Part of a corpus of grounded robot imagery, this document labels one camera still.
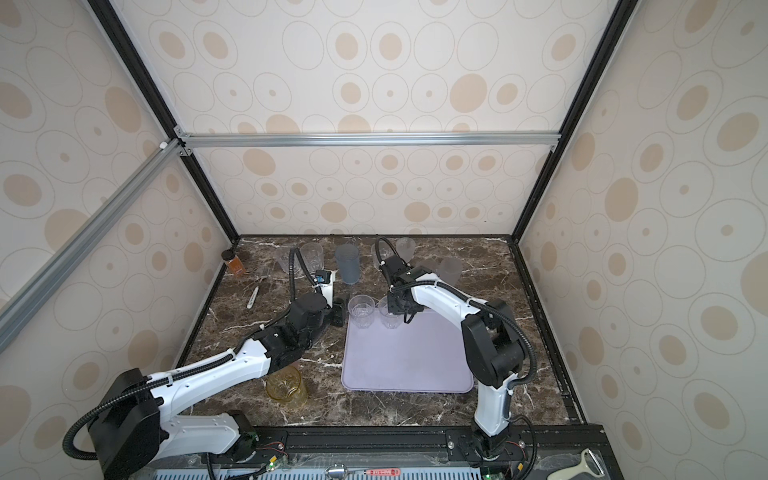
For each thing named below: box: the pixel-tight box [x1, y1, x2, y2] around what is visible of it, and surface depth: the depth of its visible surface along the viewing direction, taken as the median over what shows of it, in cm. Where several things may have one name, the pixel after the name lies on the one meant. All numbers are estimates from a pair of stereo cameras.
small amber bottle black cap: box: [221, 249, 246, 276], surface depth 105 cm
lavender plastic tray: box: [341, 309, 475, 393], surface depth 87 cm
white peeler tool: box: [547, 448, 605, 480], surface depth 72 cm
